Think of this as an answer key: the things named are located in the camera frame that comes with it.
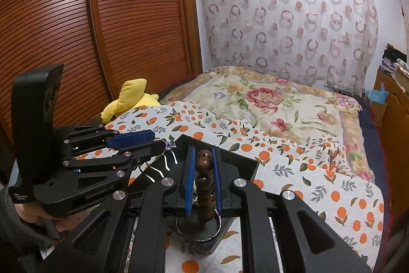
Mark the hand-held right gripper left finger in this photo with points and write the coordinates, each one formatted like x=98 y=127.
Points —
x=190 y=183

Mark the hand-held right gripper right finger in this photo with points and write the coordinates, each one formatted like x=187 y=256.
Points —
x=218 y=183

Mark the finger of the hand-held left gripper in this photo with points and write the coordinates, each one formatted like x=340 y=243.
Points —
x=134 y=138
x=143 y=150

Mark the silver hook earrings purple charm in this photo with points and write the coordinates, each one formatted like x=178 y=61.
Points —
x=170 y=145

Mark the black jewelry box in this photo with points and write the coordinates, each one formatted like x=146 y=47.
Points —
x=238 y=166

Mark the person's left forearm grey sleeve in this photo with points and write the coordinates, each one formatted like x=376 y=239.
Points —
x=16 y=234

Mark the person's left hand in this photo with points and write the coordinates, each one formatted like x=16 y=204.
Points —
x=48 y=219

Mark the yellow plush toy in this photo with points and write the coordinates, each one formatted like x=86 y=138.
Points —
x=127 y=97

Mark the silver bangle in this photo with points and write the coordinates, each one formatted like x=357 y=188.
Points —
x=217 y=228

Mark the floral blanket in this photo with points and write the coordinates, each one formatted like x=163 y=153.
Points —
x=255 y=100

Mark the orange fruit print sheet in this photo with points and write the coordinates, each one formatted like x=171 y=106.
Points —
x=319 y=196

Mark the wooden slatted wardrobe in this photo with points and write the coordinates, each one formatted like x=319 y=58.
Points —
x=64 y=20

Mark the dark blue bed sheet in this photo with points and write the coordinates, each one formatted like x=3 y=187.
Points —
x=370 y=145

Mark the blue plastic bag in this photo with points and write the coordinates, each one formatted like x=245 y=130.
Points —
x=377 y=94

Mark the wooden cabinet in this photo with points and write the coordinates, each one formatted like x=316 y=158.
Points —
x=394 y=100

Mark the clutter pile on cabinet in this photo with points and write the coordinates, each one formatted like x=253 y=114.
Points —
x=396 y=63

